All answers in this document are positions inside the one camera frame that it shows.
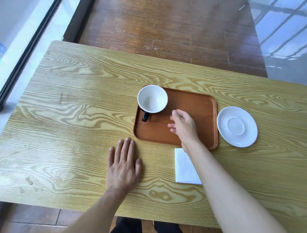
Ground person's right hand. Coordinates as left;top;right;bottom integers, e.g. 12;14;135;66
167;109;201;153

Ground person's left hand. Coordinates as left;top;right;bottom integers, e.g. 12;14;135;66
106;137;142;193

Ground person's left forearm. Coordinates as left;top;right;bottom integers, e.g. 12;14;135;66
64;188;132;233

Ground person's right forearm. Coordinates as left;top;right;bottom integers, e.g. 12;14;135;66
181;142;287;233

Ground brown rectangular serving tray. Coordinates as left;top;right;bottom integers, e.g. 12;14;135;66
133;86;219;151

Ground black cup with white inside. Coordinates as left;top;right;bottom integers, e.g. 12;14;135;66
137;85;168;122

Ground white paper napkin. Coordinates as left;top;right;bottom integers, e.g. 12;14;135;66
174;148;202;185

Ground person's black trousers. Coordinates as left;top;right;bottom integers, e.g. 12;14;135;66
110;217;183;233

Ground white round saucer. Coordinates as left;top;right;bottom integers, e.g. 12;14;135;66
216;106;258;148

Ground black window frame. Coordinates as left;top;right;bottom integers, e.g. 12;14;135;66
0;0;63;111

